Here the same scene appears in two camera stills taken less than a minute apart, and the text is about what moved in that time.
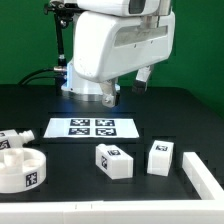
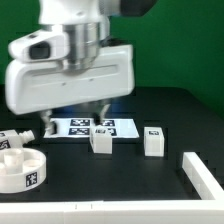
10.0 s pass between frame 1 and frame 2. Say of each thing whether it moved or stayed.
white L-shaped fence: stayed
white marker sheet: stayed
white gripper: moved
